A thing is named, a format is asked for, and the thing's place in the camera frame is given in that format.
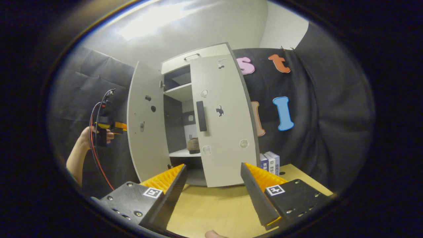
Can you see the white book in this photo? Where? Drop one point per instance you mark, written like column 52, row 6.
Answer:
column 270, row 163

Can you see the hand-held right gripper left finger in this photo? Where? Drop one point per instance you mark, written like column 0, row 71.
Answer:
column 172, row 195

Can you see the white cabinet drawer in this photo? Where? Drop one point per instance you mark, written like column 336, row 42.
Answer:
column 175, row 65

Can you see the white shoe cabinet door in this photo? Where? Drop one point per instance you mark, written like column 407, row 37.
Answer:
column 148, row 155
column 224, row 165

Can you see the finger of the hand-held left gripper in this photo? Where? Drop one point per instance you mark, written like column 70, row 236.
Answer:
column 120, row 126

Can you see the brown fuzzy shoe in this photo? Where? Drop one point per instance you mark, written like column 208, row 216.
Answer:
column 193, row 145

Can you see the blue-grey book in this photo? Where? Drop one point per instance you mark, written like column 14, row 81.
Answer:
column 277, row 162

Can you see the white shoe cabinet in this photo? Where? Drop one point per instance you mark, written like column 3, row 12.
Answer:
column 173, row 125

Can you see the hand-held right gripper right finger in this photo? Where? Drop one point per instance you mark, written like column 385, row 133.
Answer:
column 257, row 198

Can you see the white cabinet shelf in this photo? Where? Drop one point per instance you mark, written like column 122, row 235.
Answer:
column 181, row 92
column 180, row 153

